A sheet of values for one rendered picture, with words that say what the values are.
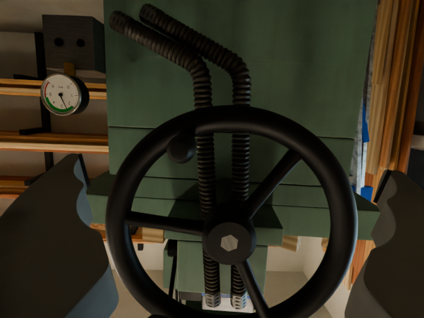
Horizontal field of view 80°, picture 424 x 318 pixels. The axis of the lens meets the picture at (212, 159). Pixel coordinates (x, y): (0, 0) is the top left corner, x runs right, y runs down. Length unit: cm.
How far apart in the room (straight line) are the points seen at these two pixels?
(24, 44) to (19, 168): 133
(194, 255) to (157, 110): 25
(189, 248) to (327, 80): 35
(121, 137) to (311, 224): 38
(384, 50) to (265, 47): 147
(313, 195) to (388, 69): 149
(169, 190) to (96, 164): 274
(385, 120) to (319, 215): 145
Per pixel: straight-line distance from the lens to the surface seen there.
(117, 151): 50
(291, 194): 49
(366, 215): 56
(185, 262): 43
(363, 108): 137
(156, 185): 49
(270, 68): 46
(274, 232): 41
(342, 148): 50
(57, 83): 46
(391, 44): 194
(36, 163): 350
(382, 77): 192
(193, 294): 51
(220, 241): 29
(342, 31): 50
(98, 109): 311
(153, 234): 54
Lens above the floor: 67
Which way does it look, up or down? 11 degrees up
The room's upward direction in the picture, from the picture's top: 177 degrees counter-clockwise
